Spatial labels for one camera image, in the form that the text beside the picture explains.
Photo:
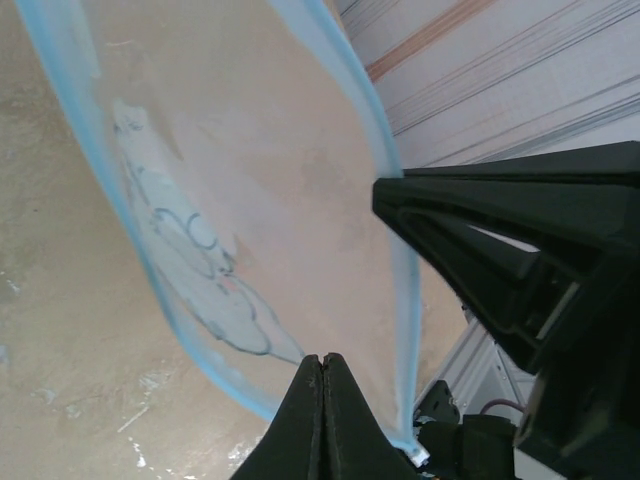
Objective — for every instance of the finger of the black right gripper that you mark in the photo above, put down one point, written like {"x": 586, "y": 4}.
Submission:
{"x": 450, "y": 250}
{"x": 550, "y": 200}

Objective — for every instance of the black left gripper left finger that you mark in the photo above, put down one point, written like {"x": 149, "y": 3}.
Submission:
{"x": 295, "y": 430}

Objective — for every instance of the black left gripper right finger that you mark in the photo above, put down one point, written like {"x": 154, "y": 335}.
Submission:
{"x": 350, "y": 430}

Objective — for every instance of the clear blue-edged zip-top bag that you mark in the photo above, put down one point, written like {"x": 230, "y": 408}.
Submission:
{"x": 250, "y": 150}

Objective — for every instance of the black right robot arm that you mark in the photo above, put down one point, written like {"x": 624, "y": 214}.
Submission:
{"x": 487, "y": 450}

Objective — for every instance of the silver aluminium frame rail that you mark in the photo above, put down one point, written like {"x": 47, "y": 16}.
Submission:
{"x": 475, "y": 365}

